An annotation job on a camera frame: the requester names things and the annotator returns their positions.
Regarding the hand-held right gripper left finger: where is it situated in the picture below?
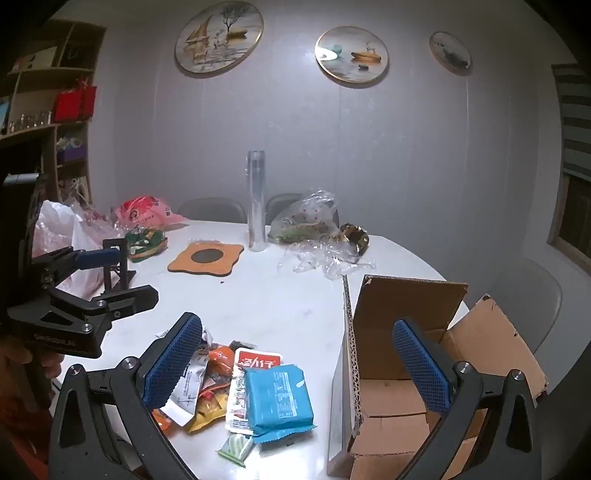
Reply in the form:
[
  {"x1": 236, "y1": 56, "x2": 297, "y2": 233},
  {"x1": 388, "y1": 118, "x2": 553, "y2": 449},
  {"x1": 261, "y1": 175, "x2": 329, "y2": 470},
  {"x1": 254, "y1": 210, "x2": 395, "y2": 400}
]
[{"x1": 48, "y1": 312, "x2": 204, "y2": 480}]

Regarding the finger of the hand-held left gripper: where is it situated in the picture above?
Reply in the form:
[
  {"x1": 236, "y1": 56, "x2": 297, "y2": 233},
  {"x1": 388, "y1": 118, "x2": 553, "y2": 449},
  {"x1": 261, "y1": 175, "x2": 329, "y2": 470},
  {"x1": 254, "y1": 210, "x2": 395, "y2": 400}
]
[
  {"x1": 30, "y1": 247, "x2": 123, "y2": 284},
  {"x1": 48, "y1": 285, "x2": 159, "y2": 324}
]

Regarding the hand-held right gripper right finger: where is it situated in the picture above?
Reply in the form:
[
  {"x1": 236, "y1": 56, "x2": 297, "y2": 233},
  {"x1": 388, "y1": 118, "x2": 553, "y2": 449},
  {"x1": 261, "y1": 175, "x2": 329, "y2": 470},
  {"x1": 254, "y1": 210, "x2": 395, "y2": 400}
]
[{"x1": 392, "y1": 318, "x2": 542, "y2": 480}]

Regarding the brown cardboard box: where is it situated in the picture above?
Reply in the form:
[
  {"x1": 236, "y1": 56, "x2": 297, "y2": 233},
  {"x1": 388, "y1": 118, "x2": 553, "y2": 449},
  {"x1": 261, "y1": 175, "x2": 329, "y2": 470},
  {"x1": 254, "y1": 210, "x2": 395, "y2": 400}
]
[{"x1": 327, "y1": 274, "x2": 550, "y2": 480}]

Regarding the orange snack packet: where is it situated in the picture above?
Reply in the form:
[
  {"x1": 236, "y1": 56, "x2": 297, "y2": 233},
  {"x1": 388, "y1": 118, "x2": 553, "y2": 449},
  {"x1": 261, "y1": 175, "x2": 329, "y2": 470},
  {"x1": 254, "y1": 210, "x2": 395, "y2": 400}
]
[{"x1": 203, "y1": 344, "x2": 236, "y2": 384}]

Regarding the yellow snack packet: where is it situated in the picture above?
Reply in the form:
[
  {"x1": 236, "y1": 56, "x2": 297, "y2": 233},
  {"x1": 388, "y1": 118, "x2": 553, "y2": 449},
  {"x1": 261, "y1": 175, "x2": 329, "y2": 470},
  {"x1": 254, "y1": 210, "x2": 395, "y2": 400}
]
[{"x1": 186, "y1": 392, "x2": 232, "y2": 433}]

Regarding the red and white snack packet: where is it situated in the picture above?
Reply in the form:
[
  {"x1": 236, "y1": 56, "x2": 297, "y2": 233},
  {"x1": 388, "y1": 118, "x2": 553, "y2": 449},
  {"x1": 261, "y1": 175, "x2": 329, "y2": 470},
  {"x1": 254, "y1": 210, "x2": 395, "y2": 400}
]
[{"x1": 225, "y1": 347, "x2": 283, "y2": 433}]

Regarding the green and white snack packet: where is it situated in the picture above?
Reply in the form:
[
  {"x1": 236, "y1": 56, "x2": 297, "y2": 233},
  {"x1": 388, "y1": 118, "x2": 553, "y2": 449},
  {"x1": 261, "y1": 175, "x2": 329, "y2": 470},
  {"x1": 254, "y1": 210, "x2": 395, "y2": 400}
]
[{"x1": 217, "y1": 434, "x2": 254, "y2": 468}]

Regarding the blue snack packet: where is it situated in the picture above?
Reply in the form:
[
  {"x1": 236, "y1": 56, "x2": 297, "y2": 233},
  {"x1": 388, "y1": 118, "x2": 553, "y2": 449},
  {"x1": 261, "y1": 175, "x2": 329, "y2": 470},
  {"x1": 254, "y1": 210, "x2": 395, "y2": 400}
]
[{"x1": 243, "y1": 364, "x2": 315, "y2": 445}]

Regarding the person's left hand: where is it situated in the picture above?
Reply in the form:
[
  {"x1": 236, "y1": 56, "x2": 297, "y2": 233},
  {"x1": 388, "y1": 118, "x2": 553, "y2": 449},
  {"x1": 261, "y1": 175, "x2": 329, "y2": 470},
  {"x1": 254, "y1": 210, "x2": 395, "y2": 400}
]
[{"x1": 0, "y1": 336, "x2": 63, "y2": 386}]

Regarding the black stand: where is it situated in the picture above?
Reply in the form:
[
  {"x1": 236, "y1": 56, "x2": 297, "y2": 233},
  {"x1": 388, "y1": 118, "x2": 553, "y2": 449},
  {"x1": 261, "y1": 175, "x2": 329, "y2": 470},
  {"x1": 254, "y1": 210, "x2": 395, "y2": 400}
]
[{"x1": 99, "y1": 239, "x2": 138, "y2": 296}]

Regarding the green packaged snack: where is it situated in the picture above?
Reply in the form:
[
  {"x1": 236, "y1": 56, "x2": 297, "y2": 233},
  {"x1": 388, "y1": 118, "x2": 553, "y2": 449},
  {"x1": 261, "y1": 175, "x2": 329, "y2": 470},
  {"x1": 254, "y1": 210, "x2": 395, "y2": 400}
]
[{"x1": 126, "y1": 227, "x2": 168, "y2": 263}]

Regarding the white plastic bag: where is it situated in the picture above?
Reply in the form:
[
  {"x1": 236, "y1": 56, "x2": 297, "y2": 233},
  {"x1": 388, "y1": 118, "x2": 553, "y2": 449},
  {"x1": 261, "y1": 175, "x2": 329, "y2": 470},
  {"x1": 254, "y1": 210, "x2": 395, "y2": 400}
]
[{"x1": 32, "y1": 200, "x2": 125, "y2": 296}]

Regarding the orange wooden coaster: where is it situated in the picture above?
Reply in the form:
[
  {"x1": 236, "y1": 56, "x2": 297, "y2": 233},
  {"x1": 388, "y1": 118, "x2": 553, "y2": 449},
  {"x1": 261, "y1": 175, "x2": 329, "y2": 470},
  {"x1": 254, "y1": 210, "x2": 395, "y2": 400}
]
[{"x1": 167, "y1": 243, "x2": 245, "y2": 277}]

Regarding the pink plastic bag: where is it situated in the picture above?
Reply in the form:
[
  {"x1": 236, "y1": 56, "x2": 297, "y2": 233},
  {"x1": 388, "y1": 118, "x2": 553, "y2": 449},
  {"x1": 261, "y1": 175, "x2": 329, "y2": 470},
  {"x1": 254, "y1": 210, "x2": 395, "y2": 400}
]
[{"x1": 114, "y1": 196, "x2": 190, "y2": 229}]

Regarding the purple box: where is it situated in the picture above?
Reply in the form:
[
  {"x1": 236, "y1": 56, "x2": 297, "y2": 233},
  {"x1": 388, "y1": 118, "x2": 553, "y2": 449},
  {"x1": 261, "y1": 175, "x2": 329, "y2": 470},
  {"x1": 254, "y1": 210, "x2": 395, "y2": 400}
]
[{"x1": 56, "y1": 138, "x2": 86, "y2": 162}]

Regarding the person's orange clothing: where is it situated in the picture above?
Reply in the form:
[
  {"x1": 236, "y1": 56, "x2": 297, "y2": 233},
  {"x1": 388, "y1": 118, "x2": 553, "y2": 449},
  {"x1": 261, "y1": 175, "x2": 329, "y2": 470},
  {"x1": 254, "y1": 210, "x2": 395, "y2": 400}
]
[{"x1": 0, "y1": 406, "x2": 51, "y2": 467}]

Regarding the crumpled clear plastic wrap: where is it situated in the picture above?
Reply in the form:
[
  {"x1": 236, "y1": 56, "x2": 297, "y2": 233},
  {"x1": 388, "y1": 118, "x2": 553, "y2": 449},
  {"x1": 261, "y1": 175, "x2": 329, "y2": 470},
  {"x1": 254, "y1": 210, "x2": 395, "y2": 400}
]
[{"x1": 277, "y1": 242, "x2": 377, "y2": 281}]

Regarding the gold and black wrapper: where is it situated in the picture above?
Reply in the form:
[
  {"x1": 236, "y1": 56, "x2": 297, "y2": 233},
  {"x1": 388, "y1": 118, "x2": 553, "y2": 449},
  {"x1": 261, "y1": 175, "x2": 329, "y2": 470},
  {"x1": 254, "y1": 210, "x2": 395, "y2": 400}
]
[{"x1": 339, "y1": 223, "x2": 370, "y2": 257}]

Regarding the clear plastic tube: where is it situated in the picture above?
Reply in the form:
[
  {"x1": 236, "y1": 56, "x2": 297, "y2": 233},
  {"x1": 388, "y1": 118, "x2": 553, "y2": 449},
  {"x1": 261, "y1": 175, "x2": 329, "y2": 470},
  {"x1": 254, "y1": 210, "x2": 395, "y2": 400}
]
[{"x1": 246, "y1": 150, "x2": 269, "y2": 252}]

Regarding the red bag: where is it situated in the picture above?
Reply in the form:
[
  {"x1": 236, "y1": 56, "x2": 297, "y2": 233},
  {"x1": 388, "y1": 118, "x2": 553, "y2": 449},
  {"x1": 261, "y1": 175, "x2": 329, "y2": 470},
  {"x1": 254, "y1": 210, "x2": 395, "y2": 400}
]
[{"x1": 53, "y1": 78, "x2": 98, "y2": 123}]

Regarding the clear bag of greens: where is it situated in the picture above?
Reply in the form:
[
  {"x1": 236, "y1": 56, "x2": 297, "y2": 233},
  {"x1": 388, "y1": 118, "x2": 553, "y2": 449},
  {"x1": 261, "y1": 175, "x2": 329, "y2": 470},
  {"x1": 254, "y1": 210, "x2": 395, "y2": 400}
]
[{"x1": 268, "y1": 188, "x2": 340, "y2": 245}]

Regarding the wooden shelf unit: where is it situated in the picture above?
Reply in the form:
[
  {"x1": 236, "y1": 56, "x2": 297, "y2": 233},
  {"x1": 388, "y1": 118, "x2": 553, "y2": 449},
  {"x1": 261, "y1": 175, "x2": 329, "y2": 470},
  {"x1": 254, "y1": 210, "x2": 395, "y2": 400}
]
[{"x1": 0, "y1": 18, "x2": 108, "y2": 204}]

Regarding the window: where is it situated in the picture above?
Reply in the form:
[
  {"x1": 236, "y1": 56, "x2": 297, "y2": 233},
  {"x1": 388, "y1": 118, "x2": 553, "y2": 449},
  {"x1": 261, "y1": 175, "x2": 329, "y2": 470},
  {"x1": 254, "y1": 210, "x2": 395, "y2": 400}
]
[{"x1": 547, "y1": 173, "x2": 591, "y2": 261}]

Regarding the large round sailboat painting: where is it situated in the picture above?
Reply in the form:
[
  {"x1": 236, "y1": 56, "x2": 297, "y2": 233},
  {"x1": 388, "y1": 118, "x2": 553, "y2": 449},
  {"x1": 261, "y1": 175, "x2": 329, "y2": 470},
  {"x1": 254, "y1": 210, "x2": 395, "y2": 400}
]
[{"x1": 174, "y1": 0, "x2": 265, "y2": 75}]

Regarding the striped window blind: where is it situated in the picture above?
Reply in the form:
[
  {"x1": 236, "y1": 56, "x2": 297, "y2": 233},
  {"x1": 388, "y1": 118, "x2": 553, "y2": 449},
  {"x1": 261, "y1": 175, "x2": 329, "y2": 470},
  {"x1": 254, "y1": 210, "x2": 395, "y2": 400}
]
[{"x1": 551, "y1": 64, "x2": 591, "y2": 183}]

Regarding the small round wall painting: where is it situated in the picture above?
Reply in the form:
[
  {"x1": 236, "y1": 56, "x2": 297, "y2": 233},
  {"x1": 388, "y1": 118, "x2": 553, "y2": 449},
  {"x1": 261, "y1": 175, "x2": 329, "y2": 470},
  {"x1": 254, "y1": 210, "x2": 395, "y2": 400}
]
[{"x1": 429, "y1": 31, "x2": 472, "y2": 75}]

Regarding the medium round wall painting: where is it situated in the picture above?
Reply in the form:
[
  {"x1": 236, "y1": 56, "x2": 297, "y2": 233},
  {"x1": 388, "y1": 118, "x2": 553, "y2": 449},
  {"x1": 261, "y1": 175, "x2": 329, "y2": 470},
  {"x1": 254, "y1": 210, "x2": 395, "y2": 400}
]
[{"x1": 315, "y1": 26, "x2": 389, "y2": 85}]

